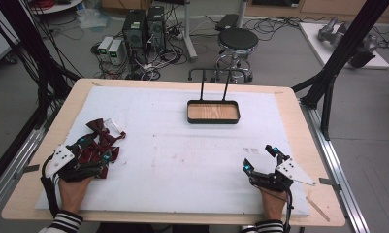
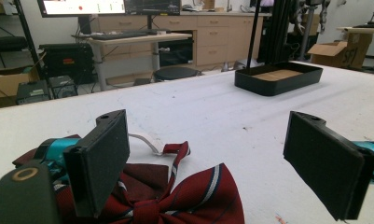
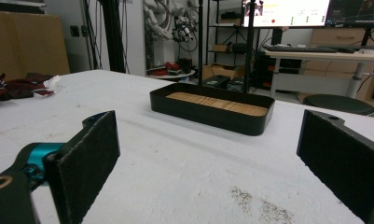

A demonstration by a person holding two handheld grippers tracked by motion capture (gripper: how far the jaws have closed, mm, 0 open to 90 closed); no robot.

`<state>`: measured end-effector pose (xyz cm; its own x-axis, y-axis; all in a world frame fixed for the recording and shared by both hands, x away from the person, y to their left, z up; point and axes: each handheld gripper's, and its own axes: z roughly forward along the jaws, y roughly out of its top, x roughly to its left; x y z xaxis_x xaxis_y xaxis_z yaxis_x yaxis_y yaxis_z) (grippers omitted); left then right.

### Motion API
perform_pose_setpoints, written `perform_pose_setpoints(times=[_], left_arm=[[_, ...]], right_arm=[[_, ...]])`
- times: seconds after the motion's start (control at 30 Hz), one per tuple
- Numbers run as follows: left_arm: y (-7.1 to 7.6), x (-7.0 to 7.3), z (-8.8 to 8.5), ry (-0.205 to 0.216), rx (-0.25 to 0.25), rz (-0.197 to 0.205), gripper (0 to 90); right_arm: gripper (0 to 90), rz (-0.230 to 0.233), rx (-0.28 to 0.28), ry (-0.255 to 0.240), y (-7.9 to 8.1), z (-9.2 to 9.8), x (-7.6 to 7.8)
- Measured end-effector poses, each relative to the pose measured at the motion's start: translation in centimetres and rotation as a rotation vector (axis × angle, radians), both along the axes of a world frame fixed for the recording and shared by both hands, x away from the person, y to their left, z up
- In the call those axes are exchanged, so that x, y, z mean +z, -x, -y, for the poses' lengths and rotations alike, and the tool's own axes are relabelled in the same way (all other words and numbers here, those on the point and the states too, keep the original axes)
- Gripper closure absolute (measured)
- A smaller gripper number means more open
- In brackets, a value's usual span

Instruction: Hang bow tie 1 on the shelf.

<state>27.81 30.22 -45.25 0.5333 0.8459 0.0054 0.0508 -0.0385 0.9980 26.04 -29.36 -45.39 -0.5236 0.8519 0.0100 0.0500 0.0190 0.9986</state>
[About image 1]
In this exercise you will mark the aluminium rail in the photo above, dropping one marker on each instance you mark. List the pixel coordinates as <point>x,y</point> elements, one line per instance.
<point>11,174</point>
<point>337,161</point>

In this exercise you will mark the striped dark red bow tie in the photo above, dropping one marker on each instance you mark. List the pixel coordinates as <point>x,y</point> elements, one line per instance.
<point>90,156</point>

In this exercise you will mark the white foam board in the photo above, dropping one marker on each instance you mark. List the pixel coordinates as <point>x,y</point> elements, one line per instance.
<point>182,161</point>

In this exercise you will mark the black round stool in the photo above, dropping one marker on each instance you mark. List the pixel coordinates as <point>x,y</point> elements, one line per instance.
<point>238,39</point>

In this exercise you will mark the white power supply unit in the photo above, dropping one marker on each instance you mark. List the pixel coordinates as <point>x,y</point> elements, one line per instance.
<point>104,47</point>
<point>116,51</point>

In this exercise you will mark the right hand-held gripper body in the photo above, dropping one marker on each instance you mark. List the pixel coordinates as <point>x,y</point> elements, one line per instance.
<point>292,171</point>

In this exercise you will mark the round white table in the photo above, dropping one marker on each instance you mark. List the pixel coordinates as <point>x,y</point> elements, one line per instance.
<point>56,6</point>

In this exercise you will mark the black rack with wooden tray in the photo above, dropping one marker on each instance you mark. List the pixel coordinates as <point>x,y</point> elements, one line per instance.
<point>213,111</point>

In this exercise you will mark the grey desk leg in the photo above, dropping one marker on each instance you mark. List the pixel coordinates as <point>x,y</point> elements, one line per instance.
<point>189,32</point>

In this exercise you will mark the white floor platform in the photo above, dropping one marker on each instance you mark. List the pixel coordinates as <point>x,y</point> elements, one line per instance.
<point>315,42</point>

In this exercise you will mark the clear plastic bag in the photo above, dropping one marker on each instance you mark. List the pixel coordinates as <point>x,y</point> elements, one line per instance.
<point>93,17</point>

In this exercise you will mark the black computer tower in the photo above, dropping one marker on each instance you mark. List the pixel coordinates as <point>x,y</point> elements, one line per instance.
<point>134,32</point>
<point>156,26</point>

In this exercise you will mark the black flat case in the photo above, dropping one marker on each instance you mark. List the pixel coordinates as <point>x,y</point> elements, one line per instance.
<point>227,22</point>

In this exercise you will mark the person's right hand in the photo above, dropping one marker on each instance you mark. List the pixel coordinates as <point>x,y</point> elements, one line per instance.
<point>273,202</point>

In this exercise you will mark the black frame post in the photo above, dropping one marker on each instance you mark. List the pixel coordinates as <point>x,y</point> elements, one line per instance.
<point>340,55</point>
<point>30,48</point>

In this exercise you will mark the person's left hand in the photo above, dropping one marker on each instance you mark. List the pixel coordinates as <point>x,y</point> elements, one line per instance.
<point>73,194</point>

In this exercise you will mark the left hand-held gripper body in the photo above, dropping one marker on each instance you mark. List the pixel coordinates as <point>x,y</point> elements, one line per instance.
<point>64,158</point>

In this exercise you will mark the metal table bracket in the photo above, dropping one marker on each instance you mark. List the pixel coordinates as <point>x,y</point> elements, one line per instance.
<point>27,171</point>
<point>330,183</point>

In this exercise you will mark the thin wooden stick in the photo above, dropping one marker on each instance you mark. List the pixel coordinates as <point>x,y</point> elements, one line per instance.
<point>318,209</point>

